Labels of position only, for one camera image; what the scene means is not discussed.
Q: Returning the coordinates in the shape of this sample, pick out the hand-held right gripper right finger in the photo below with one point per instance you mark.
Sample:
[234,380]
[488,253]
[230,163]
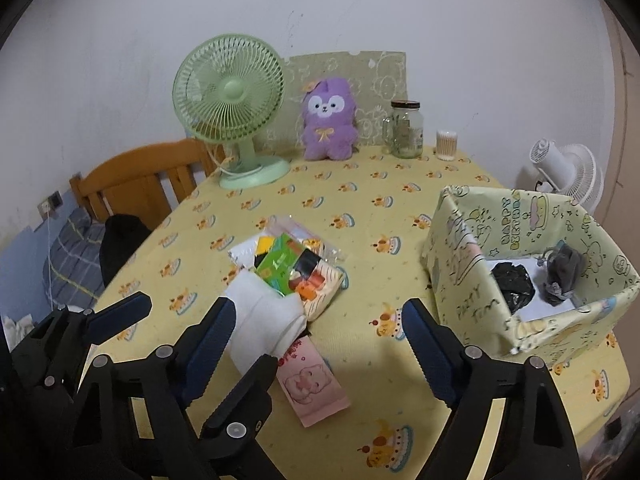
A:
[425,350]

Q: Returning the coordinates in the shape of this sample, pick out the white standing fan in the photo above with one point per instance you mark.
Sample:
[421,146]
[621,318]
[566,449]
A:
[570,170]

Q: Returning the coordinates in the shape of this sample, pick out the cotton swab container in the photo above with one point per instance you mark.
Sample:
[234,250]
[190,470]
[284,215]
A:
[446,147]

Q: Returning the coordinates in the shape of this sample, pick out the grey cloth bundle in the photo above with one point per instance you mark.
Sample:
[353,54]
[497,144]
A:
[560,272]

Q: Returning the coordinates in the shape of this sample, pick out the beige striped pouch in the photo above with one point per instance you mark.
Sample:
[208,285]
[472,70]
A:
[330,285]

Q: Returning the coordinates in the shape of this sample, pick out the yellow printed tablecloth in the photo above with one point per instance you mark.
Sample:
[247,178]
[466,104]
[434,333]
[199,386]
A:
[350,200]

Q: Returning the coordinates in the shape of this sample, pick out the blue plaid blanket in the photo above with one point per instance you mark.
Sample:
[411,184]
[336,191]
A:
[75,260]

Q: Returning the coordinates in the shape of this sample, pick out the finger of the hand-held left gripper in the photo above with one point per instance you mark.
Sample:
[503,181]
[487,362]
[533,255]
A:
[245,397]
[122,312]

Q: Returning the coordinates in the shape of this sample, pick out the black cloth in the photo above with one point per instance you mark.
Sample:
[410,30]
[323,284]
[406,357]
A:
[122,247]

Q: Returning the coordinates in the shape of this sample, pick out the clear plastic zip bag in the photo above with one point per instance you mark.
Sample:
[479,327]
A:
[295,227]

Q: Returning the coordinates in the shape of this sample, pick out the black and orange packet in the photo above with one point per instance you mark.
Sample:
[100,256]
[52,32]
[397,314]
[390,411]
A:
[307,272]

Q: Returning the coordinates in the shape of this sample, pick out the pink printed tissue packet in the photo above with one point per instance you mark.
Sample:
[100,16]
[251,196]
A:
[312,385]

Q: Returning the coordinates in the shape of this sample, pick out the wall socket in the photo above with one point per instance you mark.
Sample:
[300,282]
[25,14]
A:
[50,201]

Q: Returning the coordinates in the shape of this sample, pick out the wooden chair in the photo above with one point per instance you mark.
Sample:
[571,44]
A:
[135,185]

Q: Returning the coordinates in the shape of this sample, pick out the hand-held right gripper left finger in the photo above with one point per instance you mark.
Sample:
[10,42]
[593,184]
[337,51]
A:
[214,346]

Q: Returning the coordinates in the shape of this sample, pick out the beige patterned cushion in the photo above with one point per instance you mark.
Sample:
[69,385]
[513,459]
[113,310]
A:
[380,80]

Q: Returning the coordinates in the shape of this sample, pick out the black plastic bag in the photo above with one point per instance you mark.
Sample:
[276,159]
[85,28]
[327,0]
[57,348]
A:
[512,285]

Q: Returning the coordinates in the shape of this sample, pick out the white crumpled cloth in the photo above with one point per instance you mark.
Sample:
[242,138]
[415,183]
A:
[15,330]

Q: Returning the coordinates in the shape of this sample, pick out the glass jar with black lid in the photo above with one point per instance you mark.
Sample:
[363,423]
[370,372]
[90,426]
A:
[412,130]

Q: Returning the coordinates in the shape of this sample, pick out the green table fan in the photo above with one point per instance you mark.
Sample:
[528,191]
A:
[230,90]

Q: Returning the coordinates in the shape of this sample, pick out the white towel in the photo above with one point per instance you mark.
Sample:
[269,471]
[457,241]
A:
[260,315]

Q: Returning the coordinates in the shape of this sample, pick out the green packet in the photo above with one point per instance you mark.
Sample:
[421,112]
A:
[277,262]

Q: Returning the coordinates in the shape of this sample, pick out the purple plush toy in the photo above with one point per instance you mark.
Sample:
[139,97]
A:
[327,130]

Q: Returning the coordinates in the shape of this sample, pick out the paper-wrapped cardboard box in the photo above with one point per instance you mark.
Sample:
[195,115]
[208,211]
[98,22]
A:
[460,260]

